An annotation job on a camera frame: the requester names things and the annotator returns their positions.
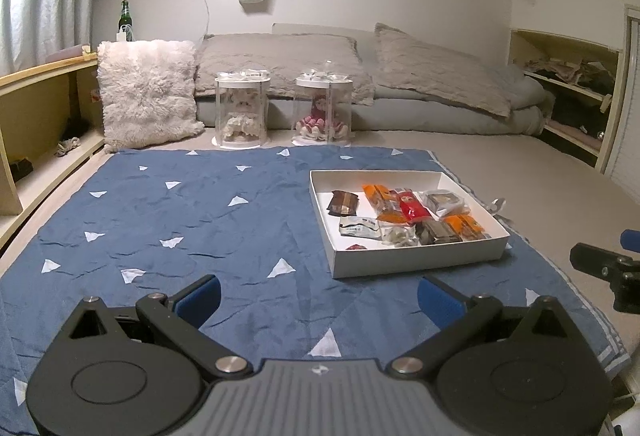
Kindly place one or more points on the blue mat with white triangles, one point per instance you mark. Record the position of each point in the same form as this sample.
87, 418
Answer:
200, 226

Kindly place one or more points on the small red candy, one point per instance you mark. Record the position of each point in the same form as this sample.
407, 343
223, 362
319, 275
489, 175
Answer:
356, 247

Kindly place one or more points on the small dark snack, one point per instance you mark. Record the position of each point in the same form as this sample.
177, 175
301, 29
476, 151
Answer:
437, 232

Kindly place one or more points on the long wooden wall shelf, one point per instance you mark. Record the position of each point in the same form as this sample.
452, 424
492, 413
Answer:
10, 186

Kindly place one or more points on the pile of light clothes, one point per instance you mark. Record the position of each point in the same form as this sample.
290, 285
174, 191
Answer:
565, 69

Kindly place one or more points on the grey textured pillow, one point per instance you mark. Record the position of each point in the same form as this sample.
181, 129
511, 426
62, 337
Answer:
440, 71

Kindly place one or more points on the clear cylinder with cream doll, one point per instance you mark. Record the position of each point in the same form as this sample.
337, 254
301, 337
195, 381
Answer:
242, 111

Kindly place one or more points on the dark folded clothes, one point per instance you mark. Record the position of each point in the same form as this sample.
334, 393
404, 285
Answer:
570, 116

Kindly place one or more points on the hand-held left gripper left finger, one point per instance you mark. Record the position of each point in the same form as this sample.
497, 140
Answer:
200, 301

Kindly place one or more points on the white cardboard box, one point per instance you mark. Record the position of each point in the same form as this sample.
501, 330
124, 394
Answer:
390, 266

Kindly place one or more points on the dark cake packet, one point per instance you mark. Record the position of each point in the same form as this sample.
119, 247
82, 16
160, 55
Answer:
442, 202

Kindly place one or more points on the grey curtain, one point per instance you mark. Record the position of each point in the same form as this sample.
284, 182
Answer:
50, 21

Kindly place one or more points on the green glass bottle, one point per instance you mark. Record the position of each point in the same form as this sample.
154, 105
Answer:
125, 19

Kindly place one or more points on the wooden shelf with clothes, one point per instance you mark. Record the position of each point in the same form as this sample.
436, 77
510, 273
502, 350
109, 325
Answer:
520, 51

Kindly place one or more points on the green white candy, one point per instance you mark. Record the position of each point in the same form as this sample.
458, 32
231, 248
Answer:
400, 236

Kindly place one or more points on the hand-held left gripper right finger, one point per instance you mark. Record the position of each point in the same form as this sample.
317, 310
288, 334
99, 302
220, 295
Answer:
440, 303

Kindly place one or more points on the white fluffy pillow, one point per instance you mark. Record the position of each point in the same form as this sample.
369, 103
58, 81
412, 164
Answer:
145, 91

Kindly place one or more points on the orange snack packet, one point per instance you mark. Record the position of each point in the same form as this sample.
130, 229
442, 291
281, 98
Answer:
380, 198
465, 226

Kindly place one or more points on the pink folded cloth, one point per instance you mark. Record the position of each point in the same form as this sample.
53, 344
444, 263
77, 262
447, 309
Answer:
67, 54

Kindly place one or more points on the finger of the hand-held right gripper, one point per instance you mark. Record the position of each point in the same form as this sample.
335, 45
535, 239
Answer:
632, 238
595, 258

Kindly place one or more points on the large grey pillow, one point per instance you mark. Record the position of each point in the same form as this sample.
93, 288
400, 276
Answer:
280, 61

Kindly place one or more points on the red snack packet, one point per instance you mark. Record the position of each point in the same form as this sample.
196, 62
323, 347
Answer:
412, 207

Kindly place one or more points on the brown chocolate packet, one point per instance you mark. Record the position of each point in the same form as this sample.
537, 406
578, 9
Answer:
344, 202

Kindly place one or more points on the clear cylinder with pink doll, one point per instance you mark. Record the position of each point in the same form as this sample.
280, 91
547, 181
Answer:
322, 111

